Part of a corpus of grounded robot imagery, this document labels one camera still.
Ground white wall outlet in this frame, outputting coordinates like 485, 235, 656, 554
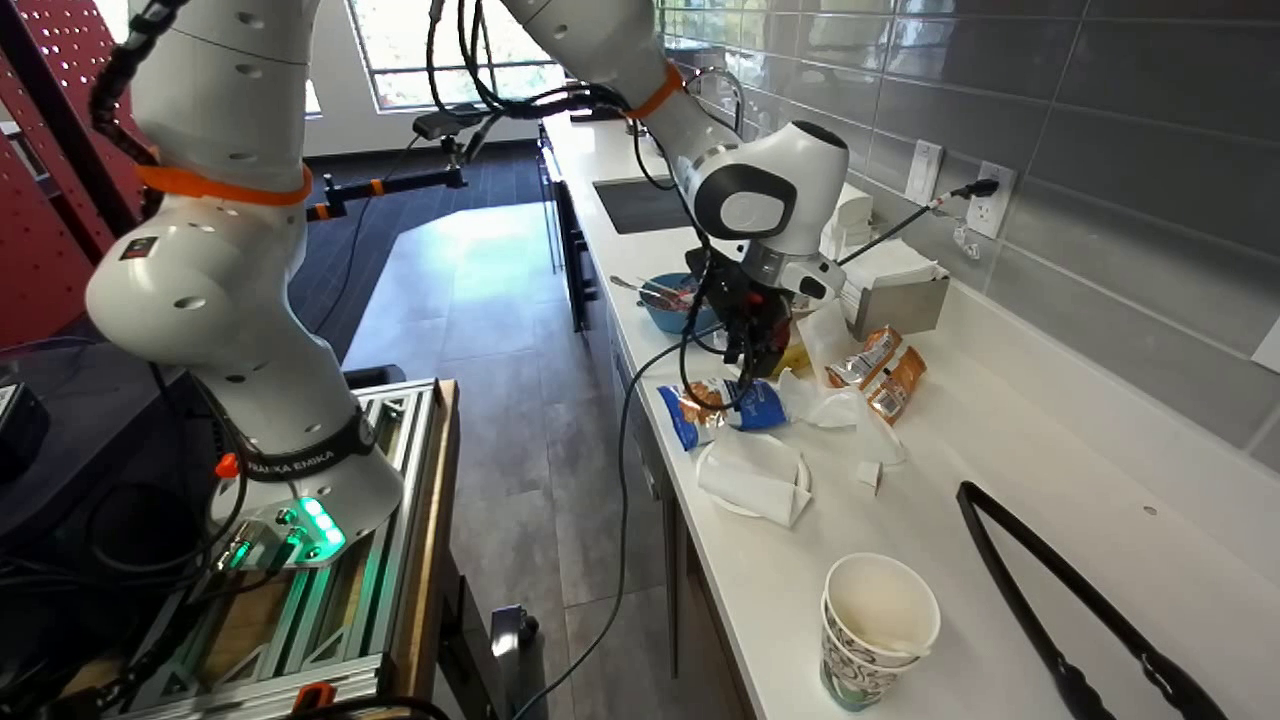
960, 157, 1019, 245

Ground orange snack bar packet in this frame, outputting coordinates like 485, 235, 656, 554
865, 346, 931, 430
826, 323, 910, 398

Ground bright window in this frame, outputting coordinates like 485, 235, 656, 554
340, 0, 571, 121

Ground black kitchen tongs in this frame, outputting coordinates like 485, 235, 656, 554
951, 476, 1233, 720

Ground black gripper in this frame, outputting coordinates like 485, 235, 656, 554
692, 247, 807, 403

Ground blue snack packet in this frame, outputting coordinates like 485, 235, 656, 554
656, 376, 798, 456

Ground black orange-banded bar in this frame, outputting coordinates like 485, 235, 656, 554
305, 157, 472, 228

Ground wall plug adapter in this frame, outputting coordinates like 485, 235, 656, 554
947, 174, 1009, 214

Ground blue bowl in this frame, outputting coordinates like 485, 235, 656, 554
636, 270, 731, 339

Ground blue-grey power cable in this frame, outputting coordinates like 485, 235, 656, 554
512, 177, 1004, 720

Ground wheeled robot base cart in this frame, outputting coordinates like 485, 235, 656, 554
76, 376, 469, 720

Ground metal napkin holder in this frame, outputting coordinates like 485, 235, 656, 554
849, 261, 957, 346

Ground white switch plate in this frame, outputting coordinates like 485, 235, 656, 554
904, 136, 947, 209

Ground narrow white wall plate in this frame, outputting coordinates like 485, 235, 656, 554
1249, 318, 1280, 380

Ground small white plate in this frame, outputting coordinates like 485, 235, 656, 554
692, 430, 821, 532

